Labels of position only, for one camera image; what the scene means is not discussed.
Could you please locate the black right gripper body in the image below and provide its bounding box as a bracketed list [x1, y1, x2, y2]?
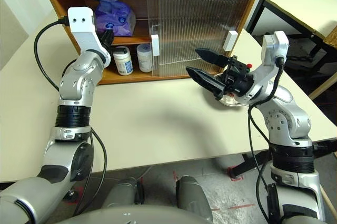
[220, 55, 255, 99]

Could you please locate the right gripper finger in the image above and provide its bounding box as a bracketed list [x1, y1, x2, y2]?
[194, 47, 230, 68]
[185, 67, 227, 101]

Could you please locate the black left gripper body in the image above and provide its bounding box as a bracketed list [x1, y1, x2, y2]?
[97, 29, 115, 51]

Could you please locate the white bottle with blue label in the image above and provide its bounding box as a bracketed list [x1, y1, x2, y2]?
[136, 43, 153, 73]
[112, 46, 134, 76]

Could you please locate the white door handle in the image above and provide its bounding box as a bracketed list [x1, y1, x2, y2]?
[151, 34, 161, 57]
[223, 30, 239, 51]

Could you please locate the purple tissue pack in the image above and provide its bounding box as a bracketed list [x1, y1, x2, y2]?
[93, 0, 137, 37]

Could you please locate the ribbed clear sliding door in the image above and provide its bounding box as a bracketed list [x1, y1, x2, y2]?
[145, 0, 237, 77]
[157, 0, 255, 76]

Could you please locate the wooden cabinet shelf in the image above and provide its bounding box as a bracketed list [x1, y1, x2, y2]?
[112, 35, 153, 46]

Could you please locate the silver right robot leg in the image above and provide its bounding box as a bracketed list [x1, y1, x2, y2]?
[175, 175, 214, 224]

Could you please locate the silver robot leg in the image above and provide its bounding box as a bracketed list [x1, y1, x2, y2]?
[101, 176, 145, 209]
[175, 175, 214, 224]

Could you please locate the silver left robot leg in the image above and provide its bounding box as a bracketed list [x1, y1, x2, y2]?
[101, 176, 145, 209]

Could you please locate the silver robot torso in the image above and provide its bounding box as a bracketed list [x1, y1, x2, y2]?
[56, 204, 211, 224]

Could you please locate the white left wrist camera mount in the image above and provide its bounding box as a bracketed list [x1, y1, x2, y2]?
[67, 6, 111, 68]

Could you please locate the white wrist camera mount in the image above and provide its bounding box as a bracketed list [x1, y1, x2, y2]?
[67, 6, 111, 68]
[246, 30, 290, 104]

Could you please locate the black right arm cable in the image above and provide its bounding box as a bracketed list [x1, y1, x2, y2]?
[247, 55, 286, 224]

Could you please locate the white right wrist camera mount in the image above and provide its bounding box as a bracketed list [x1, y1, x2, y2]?
[246, 30, 290, 104]

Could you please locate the black table leg frame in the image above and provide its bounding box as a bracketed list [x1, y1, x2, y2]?
[225, 139, 337, 180]

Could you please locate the beige table with black frame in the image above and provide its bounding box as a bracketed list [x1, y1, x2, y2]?
[243, 0, 337, 101]

